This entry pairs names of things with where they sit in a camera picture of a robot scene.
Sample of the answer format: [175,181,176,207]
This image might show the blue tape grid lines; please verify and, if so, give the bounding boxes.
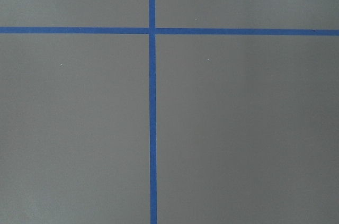
[1,0,338,223]

